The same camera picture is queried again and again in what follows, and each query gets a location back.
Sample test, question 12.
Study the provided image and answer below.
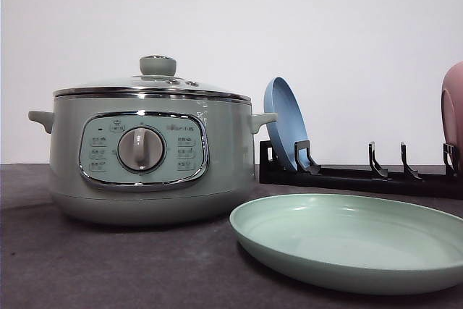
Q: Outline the blue plate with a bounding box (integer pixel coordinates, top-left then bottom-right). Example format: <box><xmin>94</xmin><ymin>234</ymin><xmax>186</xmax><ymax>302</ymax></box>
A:
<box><xmin>263</xmin><ymin>77</ymin><xmax>308</xmax><ymax>171</ymax></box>

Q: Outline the grey table mat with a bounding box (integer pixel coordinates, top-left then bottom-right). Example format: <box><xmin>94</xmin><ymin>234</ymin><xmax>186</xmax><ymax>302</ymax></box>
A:
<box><xmin>0</xmin><ymin>164</ymin><xmax>463</xmax><ymax>309</ymax></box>

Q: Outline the black dish rack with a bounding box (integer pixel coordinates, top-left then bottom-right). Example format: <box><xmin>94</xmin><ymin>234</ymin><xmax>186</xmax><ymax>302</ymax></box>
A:
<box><xmin>260</xmin><ymin>140</ymin><xmax>463</xmax><ymax>199</ymax></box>

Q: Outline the green electric steamer pot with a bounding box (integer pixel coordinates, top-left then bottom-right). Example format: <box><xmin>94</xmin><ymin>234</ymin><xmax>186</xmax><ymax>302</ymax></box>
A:
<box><xmin>28</xmin><ymin>90</ymin><xmax>278</xmax><ymax>226</ymax></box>

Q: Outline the pink plate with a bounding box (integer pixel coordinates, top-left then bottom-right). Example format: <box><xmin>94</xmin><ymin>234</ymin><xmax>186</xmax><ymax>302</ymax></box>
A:
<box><xmin>441</xmin><ymin>62</ymin><xmax>463</xmax><ymax>165</ymax></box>

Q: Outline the green plate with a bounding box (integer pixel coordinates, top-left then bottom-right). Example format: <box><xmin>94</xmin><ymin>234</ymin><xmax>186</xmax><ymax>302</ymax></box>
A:
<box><xmin>229</xmin><ymin>193</ymin><xmax>463</xmax><ymax>295</ymax></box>

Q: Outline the glass steamer lid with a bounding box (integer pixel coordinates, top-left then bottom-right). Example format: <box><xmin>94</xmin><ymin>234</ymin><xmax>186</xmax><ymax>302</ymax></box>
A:
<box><xmin>54</xmin><ymin>54</ymin><xmax>251</xmax><ymax>102</ymax></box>

